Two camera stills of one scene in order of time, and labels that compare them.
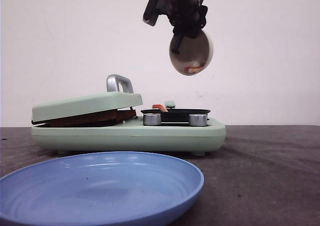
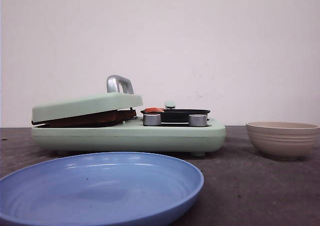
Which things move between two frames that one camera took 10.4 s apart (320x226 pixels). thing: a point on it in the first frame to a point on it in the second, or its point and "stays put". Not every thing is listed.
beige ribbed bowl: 195,55 to 283,140
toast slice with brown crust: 125,115 stays put
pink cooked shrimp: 161,107 to 153,109
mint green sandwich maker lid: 120,95 stays put
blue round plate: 99,189 stays put
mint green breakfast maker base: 132,136 stays put
